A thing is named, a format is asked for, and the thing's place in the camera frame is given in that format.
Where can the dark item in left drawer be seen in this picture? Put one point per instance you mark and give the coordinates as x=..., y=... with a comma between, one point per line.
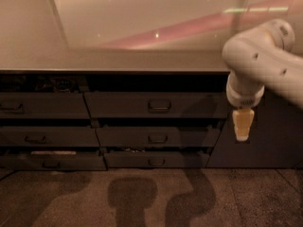
x=63, y=84

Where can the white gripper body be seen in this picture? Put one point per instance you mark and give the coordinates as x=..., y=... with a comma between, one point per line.
x=244, y=100

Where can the dark grey cabinet door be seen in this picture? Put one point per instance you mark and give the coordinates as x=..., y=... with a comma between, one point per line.
x=275, y=139

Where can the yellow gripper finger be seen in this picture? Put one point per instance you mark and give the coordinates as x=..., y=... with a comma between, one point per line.
x=242, y=120

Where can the grey drawer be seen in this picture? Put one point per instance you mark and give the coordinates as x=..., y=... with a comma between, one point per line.
x=48, y=137
x=158, y=137
x=163, y=159
x=156, y=105
x=42, y=106
x=80, y=161

